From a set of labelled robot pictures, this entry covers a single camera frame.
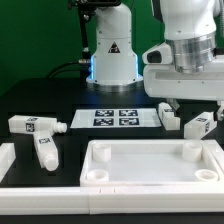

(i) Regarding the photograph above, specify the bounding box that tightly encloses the white left wall block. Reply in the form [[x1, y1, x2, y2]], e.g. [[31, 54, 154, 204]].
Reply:
[[0, 143, 16, 182]]

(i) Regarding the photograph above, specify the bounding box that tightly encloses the black camera pole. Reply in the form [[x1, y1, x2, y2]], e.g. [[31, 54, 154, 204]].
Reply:
[[67, 0, 123, 79]]

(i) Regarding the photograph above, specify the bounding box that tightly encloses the white obstacle wall bar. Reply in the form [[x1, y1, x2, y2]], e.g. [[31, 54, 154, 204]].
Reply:
[[0, 184, 224, 215]]

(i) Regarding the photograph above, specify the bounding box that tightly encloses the white desk top tray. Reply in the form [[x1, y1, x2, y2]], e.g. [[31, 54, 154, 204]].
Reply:
[[80, 139, 224, 187]]

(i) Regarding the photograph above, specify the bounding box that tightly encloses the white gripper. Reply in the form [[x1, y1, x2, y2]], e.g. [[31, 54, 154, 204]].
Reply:
[[142, 43, 224, 121]]

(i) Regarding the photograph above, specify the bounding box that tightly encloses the black cable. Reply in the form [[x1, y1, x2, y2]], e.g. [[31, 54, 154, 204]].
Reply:
[[45, 59, 88, 79]]

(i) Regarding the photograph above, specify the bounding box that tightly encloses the white marker sheet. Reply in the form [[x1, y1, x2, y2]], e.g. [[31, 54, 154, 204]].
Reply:
[[71, 108, 161, 129]]

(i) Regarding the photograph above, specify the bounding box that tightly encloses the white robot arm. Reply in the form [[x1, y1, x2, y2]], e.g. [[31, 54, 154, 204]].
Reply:
[[87, 0, 224, 120]]

